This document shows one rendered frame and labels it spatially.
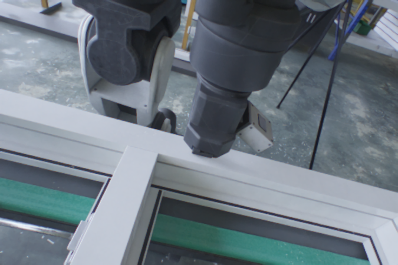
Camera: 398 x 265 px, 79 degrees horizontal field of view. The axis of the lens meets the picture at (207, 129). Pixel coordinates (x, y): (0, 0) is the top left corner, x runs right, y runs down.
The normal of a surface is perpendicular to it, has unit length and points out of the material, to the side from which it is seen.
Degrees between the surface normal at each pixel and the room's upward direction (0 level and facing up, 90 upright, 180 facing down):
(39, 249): 0
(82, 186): 0
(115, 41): 91
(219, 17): 90
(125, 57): 91
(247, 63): 90
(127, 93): 3
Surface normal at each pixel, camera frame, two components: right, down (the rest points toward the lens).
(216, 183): -0.10, 0.67
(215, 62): -0.48, 0.50
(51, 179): 0.26, -0.70
